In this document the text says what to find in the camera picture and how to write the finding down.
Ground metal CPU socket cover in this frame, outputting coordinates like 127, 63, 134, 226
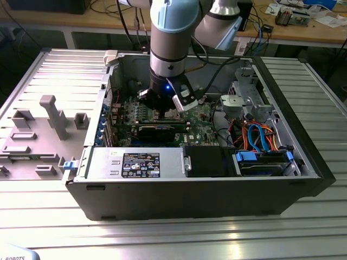
159, 109, 182, 120

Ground CPU cooler heat sink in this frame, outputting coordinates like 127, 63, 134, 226
275, 7, 293, 27

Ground black round chassis speaker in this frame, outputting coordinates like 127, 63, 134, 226
126, 78, 140, 92

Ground black graphics card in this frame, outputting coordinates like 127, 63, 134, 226
137, 125, 177, 143

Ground green motherboard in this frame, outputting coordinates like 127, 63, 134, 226
108, 93, 231, 148

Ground pale grey plastic block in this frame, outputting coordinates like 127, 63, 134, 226
104, 50, 120, 67

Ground silver metal drive cage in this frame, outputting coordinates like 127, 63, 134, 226
220, 67, 275, 122

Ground silver power supply unit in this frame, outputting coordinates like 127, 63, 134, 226
73, 147, 190, 183

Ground black open PC case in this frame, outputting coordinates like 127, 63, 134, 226
62, 51, 337, 222

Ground wooden desk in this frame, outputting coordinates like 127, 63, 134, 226
0, 0, 347, 49

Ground tall black box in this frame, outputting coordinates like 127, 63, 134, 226
238, 0, 253, 32

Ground grey parts rack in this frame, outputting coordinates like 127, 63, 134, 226
0, 94, 90, 181

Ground hard disk blue carrier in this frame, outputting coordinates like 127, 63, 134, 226
235, 150, 295, 177

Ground black equipment case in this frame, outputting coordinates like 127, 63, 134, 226
7, 0, 89, 15

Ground silver disk bay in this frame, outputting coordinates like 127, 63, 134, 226
232, 147, 303, 178

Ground grey metal component box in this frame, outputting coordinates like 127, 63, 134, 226
291, 10, 310, 27

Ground white paper sheet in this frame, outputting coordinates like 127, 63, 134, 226
314, 15, 346, 28

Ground pale blue teach pendant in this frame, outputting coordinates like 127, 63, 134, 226
0, 242, 41, 260

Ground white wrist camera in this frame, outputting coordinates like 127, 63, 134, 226
165, 77, 199, 112

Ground copper coloured cable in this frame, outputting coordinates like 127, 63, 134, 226
187, 63, 207, 73

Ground red black twisted wire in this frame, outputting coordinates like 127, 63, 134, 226
106, 88, 122, 106

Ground brown hanging cable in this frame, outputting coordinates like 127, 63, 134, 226
142, 24, 151, 54
134, 10, 142, 52

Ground black camera cable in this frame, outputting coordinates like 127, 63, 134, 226
200, 55, 252, 97

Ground orange wire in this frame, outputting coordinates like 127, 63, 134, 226
264, 124, 281, 152
240, 123, 249, 150

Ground blue wire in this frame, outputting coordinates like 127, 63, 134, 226
247, 123, 272, 154

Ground blue network cable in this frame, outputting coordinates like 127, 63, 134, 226
257, 23, 272, 56

